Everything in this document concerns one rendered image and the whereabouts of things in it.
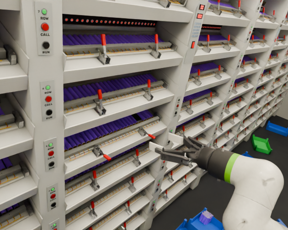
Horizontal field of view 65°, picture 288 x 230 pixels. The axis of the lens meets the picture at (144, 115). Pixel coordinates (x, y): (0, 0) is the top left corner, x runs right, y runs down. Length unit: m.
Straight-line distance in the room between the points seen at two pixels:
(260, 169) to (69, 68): 0.59
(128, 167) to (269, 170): 0.71
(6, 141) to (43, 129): 0.10
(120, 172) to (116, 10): 0.74
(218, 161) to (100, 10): 0.56
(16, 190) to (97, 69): 0.46
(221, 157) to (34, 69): 0.57
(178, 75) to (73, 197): 0.73
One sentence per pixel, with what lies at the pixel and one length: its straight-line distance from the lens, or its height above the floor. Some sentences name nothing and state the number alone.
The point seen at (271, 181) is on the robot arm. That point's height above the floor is 1.16.
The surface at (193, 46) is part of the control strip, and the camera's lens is 1.13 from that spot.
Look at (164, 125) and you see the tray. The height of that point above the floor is 0.94.
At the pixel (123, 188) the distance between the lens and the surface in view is 1.33.
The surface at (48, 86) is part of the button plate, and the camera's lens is 0.67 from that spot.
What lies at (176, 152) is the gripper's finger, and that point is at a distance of 0.77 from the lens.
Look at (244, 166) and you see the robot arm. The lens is 0.70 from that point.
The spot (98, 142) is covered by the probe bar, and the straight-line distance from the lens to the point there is 0.96.
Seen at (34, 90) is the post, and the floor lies 1.27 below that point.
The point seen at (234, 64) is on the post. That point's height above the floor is 1.21.
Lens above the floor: 1.53
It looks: 27 degrees down
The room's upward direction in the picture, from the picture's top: 10 degrees clockwise
